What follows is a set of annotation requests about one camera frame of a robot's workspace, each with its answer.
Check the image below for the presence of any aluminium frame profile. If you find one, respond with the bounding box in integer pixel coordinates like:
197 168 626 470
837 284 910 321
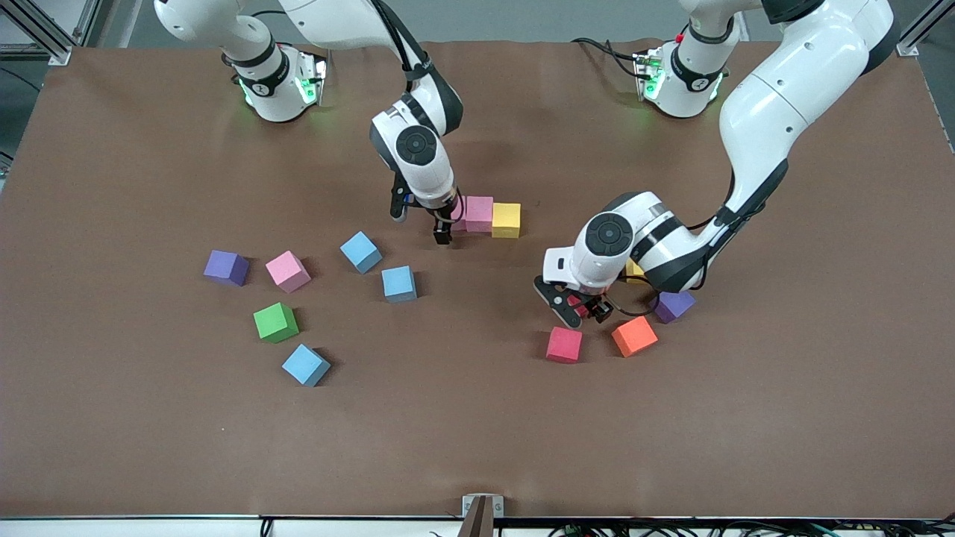
73 0 103 45
893 0 955 57
0 0 73 66

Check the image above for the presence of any metal clamp bracket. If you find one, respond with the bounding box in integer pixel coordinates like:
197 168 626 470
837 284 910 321
459 494 505 537

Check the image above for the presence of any orange foam cube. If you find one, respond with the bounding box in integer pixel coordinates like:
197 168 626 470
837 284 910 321
611 315 660 359

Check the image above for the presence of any blue foam cube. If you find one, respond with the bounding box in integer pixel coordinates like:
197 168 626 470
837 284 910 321
339 230 383 275
281 343 331 388
381 266 418 304

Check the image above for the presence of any black cable bundle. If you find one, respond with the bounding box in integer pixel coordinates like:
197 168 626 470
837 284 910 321
548 520 955 537

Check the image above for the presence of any purple foam cube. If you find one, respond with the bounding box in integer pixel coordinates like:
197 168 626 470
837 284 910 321
654 291 697 324
203 249 251 288

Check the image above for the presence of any green foam cube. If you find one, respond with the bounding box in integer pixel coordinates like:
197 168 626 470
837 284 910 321
253 301 300 345

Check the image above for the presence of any brown table mat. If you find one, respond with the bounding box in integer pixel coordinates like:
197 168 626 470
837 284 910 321
0 39 955 521

